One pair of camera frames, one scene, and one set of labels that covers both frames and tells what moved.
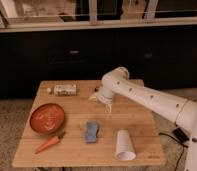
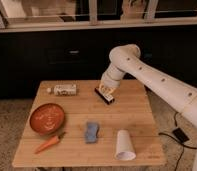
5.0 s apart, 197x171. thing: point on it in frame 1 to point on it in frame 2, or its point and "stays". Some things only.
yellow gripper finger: [108, 107] to [109, 91]
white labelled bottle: [63, 90] stays
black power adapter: [181, 135] stays
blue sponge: [91, 131] stays
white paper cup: [125, 150] stays
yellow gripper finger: [93, 97] to [102, 87]
